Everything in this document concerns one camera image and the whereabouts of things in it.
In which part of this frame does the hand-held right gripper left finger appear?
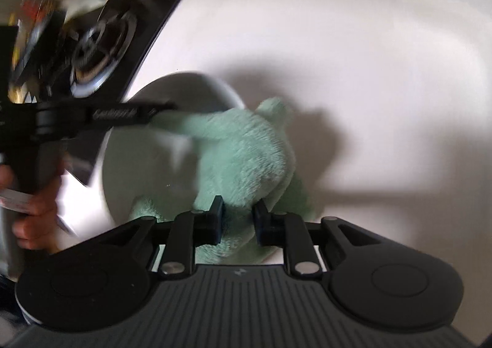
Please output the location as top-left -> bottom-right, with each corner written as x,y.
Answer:
92,196 -> 224,279

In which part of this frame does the green cloth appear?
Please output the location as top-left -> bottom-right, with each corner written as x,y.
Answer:
129,97 -> 319,266

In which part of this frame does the black glass gas cooktop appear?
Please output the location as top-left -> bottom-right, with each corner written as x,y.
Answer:
8,0 -> 193,186

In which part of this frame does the black burner grate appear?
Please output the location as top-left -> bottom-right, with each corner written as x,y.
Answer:
69,10 -> 137,97

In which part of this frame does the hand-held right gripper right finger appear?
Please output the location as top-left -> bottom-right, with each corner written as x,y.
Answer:
254,200 -> 389,278

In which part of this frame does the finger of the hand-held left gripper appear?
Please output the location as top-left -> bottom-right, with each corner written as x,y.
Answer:
65,101 -> 178,139

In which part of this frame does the white bowl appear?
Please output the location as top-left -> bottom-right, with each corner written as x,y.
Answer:
98,71 -> 323,268

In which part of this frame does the person's left hand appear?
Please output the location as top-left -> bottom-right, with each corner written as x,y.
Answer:
0,164 -> 62,254

